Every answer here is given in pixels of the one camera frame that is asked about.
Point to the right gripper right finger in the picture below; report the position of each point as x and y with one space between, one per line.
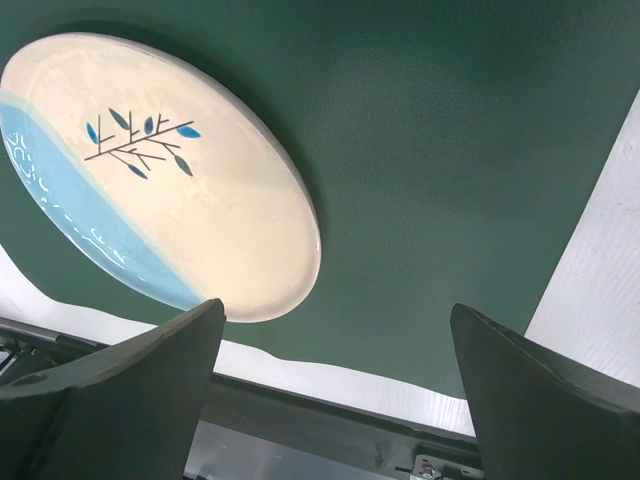
538 414

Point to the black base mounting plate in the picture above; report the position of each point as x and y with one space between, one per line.
338 434

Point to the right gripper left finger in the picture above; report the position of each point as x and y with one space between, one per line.
128 411

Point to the cream and blue plate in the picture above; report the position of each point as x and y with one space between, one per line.
159 175

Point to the dark green placemat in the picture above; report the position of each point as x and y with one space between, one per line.
450 148

